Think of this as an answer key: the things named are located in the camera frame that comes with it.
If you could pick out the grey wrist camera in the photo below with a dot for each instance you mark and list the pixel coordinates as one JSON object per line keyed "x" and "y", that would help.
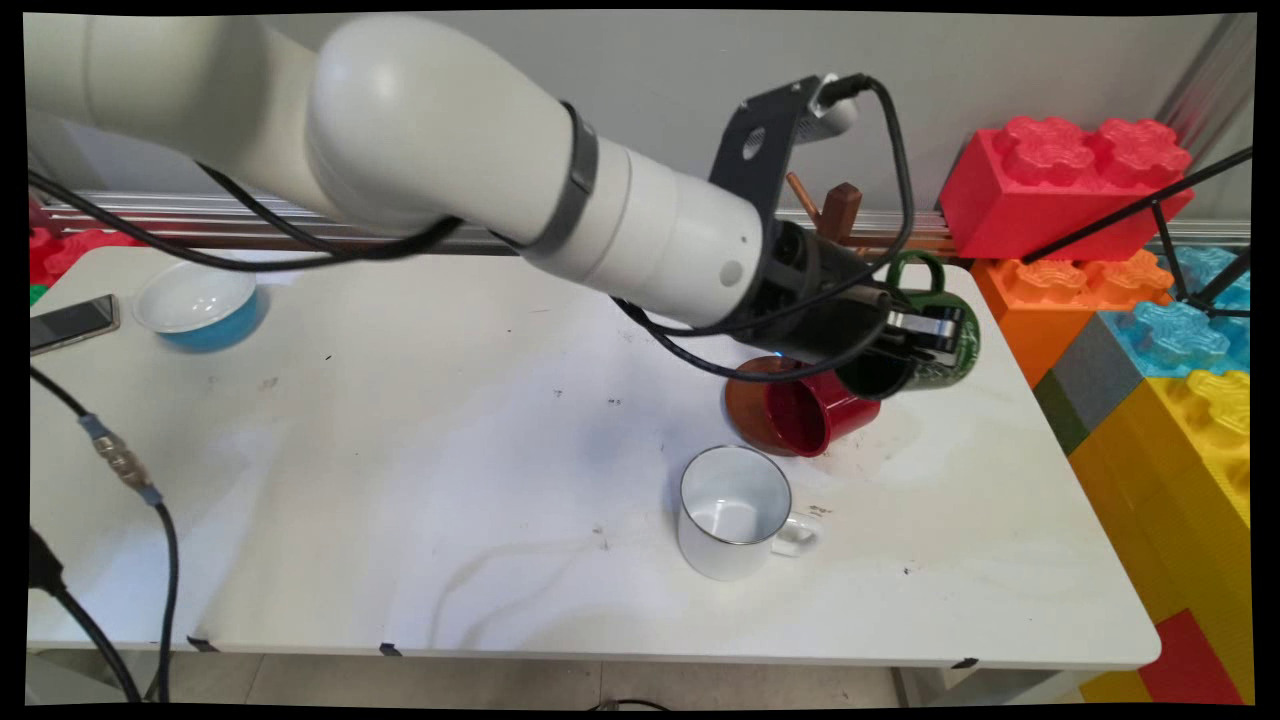
{"x": 832, "y": 115}

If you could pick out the red enamel mug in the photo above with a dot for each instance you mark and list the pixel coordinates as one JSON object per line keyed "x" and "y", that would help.
{"x": 835, "y": 415}

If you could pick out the big red toy block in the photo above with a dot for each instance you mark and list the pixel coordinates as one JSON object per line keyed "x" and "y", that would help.
{"x": 1050, "y": 200}

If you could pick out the black tripod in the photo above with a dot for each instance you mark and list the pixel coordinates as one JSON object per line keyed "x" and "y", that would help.
{"x": 1160, "y": 225}

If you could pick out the green toy block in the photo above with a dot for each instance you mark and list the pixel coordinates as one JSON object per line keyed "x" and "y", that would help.
{"x": 38, "y": 294}

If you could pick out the black smartphone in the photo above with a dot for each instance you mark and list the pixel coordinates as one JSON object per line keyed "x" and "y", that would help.
{"x": 72, "y": 323}

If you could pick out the blue bowl white inside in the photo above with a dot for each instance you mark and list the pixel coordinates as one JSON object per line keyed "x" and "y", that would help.
{"x": 195, "y": 300}

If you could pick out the red studded toy block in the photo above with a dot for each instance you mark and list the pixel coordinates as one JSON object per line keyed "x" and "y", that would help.
{"x": 80, "y": 248}

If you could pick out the big orange toy block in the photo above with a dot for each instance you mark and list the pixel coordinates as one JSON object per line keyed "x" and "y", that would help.
{"x": 1040, "y": 310}

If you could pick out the green enamel mug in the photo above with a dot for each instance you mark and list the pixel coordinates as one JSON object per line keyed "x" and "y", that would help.
{"x": 945, "y": 372}

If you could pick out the big yellow toy block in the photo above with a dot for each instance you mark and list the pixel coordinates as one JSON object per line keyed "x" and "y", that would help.
{"x": 1170, "y": 480}

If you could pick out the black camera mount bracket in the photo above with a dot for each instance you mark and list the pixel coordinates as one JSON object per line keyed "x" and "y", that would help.
{"x": 760, "y": 150}

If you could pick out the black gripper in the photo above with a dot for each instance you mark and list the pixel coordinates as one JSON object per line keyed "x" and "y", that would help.
{"x": 815, "y": 300}

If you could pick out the big light blue toy block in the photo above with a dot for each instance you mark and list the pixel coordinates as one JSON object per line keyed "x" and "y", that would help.
{"x": 1180, "y": 340}

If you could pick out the big grey toy block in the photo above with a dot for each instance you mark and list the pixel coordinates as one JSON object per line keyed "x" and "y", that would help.
{"x": 1095, "y": 380}

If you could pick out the brown wooden mug tree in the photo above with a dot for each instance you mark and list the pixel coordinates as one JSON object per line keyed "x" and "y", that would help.
{"x": 745, "y": 405}

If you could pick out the aluminium rail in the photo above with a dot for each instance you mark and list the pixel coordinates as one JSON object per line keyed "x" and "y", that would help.
{"x": 928, "y": 221}

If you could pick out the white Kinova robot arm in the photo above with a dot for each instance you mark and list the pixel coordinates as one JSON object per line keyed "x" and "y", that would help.
{"x": 430, "y": 120}

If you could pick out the flat red toy block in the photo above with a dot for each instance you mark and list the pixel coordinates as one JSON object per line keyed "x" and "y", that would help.
{"x": 1190, "y": 665}

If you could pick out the white enamel mug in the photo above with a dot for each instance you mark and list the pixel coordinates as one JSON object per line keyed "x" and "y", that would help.
{"x": 733, "y": 515}

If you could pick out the aluminium upright profile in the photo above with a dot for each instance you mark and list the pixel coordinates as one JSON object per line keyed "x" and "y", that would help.
{"x": 1200, "y": 90}

